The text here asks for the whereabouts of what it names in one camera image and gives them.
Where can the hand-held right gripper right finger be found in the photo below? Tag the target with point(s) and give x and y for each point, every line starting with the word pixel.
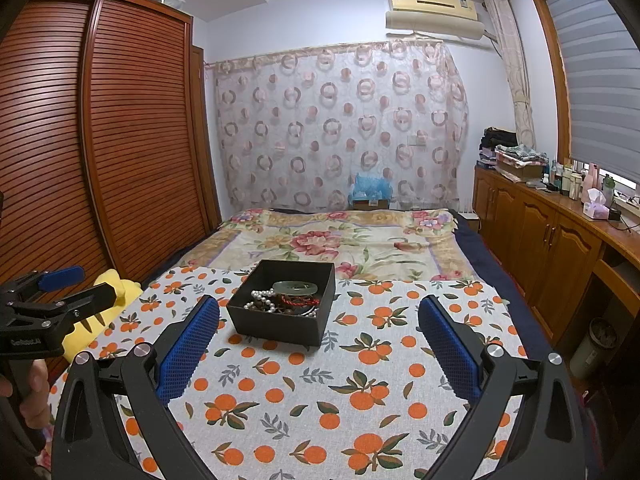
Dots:
pixel 450 355

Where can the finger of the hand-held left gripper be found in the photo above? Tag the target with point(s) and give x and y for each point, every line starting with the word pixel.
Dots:
pixel 62 277
pixel 85 300

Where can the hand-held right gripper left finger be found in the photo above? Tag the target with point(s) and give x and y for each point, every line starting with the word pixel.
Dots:
pixel 187 350

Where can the black jewelry box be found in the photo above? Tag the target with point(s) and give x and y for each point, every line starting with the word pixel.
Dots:
pixel 275 327

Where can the person's left hand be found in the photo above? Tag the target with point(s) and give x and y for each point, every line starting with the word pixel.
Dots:
pixel 39 390

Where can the yellow plush toy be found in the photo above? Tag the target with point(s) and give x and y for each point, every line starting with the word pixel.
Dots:
pixel 95 332

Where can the dark blue bedsheet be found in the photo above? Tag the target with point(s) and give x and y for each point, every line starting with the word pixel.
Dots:
pixel 500 280

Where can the orange fruit print cloth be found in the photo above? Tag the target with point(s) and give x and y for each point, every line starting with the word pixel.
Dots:
pixel 300 385

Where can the green jade bangle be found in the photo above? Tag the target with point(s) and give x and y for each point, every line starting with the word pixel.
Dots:
pixel 300 292

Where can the grey trash bin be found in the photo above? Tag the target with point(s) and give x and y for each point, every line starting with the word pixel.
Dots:
pixel 595 350

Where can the wooden cabinet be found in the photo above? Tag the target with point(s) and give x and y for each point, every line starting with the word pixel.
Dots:
pixel 540 240

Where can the wooden slatted wardrobe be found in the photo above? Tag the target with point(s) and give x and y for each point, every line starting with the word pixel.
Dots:
pixel 140 135

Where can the floral blanket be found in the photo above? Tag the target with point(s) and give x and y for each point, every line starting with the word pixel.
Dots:
pixel 320 245

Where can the cardboard box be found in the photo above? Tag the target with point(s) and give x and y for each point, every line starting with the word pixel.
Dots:
pixel 370 204

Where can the blue plastic bag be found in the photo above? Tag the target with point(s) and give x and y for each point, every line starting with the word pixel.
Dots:
pixel 370 185

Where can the pink tissue box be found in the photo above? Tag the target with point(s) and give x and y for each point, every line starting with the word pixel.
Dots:
pixel 594 207

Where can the group of bottles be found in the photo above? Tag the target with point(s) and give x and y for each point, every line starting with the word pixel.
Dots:
pixel 567 180

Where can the pile of folded clothes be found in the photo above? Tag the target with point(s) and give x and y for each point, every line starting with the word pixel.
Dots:
pixel 515 152

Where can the circle pattern curtain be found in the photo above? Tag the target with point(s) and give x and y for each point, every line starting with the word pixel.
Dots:
pixel 340 125

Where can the tied beige curtain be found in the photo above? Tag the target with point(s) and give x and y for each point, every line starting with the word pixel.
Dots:
pixel 515 70

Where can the grey window blind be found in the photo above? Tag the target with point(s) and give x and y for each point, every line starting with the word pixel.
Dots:
pixel 595 75

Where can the beige air conditioner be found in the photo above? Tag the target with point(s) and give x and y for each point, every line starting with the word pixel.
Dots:
pixel 435 10

